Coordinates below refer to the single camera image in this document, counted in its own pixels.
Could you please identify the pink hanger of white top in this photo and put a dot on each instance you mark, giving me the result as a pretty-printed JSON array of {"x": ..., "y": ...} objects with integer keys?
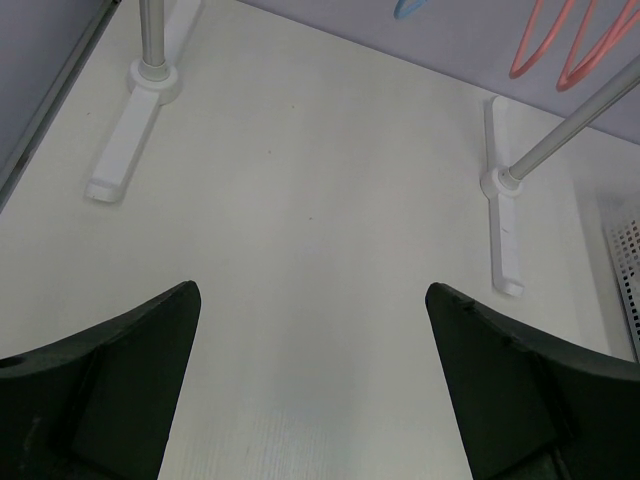
[{"x": 574, "y": 71}]

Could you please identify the silver white clothes rack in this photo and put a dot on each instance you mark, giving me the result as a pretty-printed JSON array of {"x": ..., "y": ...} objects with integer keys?
[{"x": 154, "y": 81}]

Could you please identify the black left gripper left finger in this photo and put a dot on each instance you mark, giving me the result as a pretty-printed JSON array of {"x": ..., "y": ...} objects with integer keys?
[{"x": 99, "y": 404}]

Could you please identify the white plastic basket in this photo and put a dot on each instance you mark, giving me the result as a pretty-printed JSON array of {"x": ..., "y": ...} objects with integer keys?
[{"x": 620, "y": 225}]

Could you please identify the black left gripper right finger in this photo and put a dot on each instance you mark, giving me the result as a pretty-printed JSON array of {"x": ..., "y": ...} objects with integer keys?
[{"x": 528, "y": 404}]

